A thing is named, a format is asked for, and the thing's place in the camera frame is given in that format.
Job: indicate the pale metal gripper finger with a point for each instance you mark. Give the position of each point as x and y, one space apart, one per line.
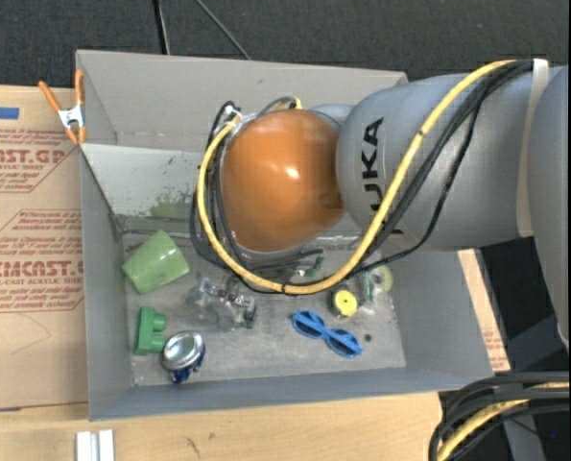
209 290
243 308

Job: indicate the grey metal bin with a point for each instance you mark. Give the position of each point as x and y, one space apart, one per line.
275 348

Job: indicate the green cup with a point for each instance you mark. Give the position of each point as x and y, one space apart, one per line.
154 263

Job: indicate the blue and silver can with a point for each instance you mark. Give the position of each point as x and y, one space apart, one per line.
183 351

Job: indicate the blue sunglasses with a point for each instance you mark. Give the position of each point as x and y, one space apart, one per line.
314 325

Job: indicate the yellow round disc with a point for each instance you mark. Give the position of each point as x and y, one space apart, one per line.
345 302

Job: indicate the green toy block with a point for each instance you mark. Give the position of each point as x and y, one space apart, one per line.
147 333

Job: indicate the brown cardboard board, red print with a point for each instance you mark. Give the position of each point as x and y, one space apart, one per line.
35 329

